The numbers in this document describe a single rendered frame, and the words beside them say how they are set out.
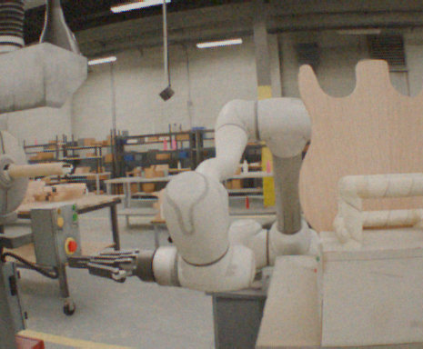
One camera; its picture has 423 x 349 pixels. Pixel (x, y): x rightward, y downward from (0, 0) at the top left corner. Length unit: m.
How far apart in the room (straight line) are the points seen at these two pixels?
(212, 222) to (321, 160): 0.28
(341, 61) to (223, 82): 3.84
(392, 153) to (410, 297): 0.31
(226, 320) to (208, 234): 1.00
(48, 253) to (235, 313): 0.78
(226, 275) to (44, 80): 0.55
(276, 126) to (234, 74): 11.08
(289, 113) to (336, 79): 10.94
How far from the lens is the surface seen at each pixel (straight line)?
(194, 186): 0.62
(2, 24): 1.02
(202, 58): 12.53
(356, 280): 0.63
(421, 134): 0.83
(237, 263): 0.74
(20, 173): 1.05
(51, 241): 1.29
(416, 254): 0.64
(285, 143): 1.16
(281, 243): 1.48
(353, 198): 0.61
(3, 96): 0.91
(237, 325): 1.62
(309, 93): 0.80
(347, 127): 0.80
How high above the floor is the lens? 1.27
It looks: 3 degrees down
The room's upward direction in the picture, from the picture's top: 3 degrees counter-clockwise
